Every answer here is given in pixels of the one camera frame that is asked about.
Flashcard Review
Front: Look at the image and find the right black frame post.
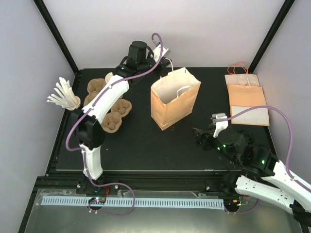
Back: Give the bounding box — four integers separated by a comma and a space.
248, 0, 295, 73

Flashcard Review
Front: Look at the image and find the purple cable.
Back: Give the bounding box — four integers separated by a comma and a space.
221, 105, 311, 192
66, 33, 164, 187

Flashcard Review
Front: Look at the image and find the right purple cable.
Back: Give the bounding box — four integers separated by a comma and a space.
221, 105, 311, 192

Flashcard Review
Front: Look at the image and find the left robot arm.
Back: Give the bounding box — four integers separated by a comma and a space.
65, 41, 167, 194

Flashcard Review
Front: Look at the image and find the black frame post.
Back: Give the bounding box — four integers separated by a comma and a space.
248, 0, 295, 73
33, 0, 79, 74

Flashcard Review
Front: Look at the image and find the stack of paper cups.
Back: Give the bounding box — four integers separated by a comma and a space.
104, 72, 113, 84

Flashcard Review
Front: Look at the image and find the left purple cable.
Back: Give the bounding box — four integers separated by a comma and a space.
66, 33, 164, 187

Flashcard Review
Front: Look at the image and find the light blue cable duct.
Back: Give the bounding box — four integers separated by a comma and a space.
41, 196, 225, 210

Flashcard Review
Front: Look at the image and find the brown cup carrier stack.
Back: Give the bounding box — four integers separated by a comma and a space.
83, 78, 106, 107

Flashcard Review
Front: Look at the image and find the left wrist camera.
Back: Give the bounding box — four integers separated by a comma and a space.
153, 44, 171, 61

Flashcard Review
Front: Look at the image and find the flat brown paper bag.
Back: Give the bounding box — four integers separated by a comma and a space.
227, 84, 270, 126

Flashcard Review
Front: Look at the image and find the left black frame post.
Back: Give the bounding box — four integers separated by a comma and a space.
33, 0, 79, 74

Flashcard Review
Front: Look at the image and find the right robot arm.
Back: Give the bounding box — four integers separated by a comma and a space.
192, 127, 311, 226

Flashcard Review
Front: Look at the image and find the orange bag handle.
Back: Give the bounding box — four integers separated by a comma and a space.
227, 62, 249, 75

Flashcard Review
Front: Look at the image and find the cup of white stirrers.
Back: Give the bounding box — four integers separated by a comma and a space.
46, 77, 81, 111

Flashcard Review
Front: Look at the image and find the small brown cup carrier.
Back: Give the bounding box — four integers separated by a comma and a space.
102, 99, 132, 133

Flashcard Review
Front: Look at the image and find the brown paper bag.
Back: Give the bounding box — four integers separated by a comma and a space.
151, 67, 201, 131
227, 84, 270, 126

